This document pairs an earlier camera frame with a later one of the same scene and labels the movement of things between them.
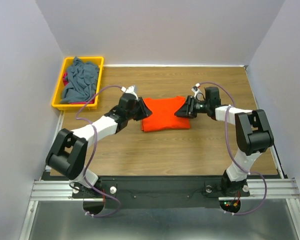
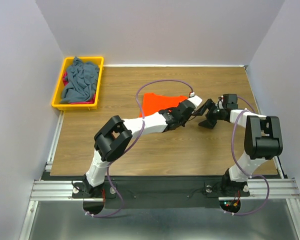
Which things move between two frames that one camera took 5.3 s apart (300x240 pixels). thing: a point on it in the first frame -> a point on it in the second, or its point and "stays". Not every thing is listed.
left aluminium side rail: x=48 y=168 stays
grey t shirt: x=82 y=81 stays
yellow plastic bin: x=57 y=102 stays
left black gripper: x=144 y=112 -> x=183 y=123
